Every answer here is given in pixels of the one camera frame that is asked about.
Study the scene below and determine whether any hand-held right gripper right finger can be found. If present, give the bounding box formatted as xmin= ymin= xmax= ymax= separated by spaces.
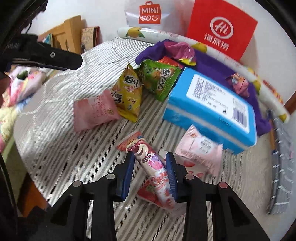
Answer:
xmin=165 ymin=152 xmax=270 ymax=241

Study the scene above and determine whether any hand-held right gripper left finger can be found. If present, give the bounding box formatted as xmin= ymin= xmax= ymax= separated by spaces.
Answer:
xmin=50 ymin=152 xmax=136 ymax=241

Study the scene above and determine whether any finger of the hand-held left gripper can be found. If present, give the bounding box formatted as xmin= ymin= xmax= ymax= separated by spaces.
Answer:
xmin=14 ymin=42 xmax=83 ymax=71

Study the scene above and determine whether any white red strawberry snack packet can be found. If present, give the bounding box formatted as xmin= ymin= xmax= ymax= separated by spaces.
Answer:
xmin=159 ymin=149 xmax=207 ymax=182
xmin=228 ymin=72 xmax=250 ymax=100
xmin=116 ymin=131 xmax=176 ymax=211

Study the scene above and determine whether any pale pink strawberry packet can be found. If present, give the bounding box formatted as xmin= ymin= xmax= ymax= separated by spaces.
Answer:
xmin=173 ymin=125 xmax=224 ymax=178

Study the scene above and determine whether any pink snack packet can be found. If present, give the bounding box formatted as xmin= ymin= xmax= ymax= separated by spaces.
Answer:
xmin=73 ymin=89 xmax=121 ymax=132

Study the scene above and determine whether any yellow snack packet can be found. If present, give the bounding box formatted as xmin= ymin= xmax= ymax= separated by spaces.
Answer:
xmin=110 ymin=62 xmax=144 ymax=123

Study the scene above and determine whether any blue tissue box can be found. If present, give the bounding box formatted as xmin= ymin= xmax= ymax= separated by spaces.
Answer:
xmin=163 ymin=67 xmax=258 ymax=155

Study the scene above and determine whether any green snack packet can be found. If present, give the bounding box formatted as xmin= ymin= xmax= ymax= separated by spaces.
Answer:
xmin=136 ymin=59 xmax=183 ymax=102

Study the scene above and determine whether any magenta snack packet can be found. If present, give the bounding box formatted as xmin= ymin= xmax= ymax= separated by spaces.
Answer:
xmin=165 ymin=42 xmax=197 ymax=66

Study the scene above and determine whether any wooden chair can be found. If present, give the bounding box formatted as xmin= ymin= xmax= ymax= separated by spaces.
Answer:
xmin=38 ymin=15 xmax=82 ymax=55

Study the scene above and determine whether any floral bedding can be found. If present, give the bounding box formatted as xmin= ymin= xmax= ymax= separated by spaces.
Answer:
xmin=0 ymin=66 xmax=50 ymax=151

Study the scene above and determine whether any striped quilt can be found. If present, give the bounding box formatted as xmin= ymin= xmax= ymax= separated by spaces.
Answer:
xmin=13 ymin=37 xmax=278 ymax=241

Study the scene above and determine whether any white plastic bag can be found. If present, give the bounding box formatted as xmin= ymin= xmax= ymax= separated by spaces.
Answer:
xmin=124 ymin=0 xmax=196 ymax=39

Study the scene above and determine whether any lemon print paper roll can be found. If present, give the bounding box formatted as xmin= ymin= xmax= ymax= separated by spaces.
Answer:
xmin=117 ymin=27 xmax=290 ymax=122

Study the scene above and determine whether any grey checked folded cloth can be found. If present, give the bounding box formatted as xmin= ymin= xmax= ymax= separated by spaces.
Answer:
xmin=266 ymin=109 xmax=296 ymax=215

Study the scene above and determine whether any purple towel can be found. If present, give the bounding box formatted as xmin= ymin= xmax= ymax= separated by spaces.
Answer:
xmin=135 ymin=39 xmax=272 ymax=137

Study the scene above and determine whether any red paper bag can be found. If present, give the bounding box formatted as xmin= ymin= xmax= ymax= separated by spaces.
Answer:
xmin=186 ymin=0 xmax=258 ymax=62

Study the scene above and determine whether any brown picture frame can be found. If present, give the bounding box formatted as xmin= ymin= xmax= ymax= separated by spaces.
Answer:
xmin=81 ymin=26 xmax=102 ymax=50

